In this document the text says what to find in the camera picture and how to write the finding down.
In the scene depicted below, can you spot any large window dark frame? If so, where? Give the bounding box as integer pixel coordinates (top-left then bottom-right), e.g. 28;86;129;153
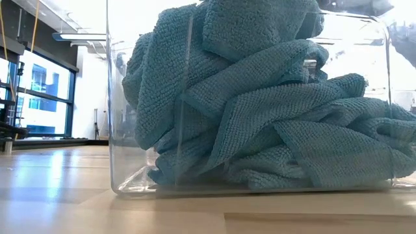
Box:
0;48;79;139

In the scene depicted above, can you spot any long ceiling light fixture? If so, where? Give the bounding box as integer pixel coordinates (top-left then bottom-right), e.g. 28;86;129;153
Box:
51;31;109;43

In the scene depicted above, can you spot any clear plastic bin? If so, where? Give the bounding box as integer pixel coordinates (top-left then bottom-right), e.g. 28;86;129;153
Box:
106;0;416;196

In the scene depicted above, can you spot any yellow hanging cord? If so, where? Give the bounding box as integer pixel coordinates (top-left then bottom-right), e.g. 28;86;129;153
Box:
29;0;40;55
0;0;23;140

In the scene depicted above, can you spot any thin upright stand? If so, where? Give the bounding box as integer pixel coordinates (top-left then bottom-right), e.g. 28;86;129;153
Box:
93;109;100;140

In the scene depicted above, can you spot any light blue microfiber towel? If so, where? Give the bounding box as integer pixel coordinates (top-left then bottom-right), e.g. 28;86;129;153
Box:
122;3;235;150
181;38;331;113
207;73;416;190
201;0;326;62

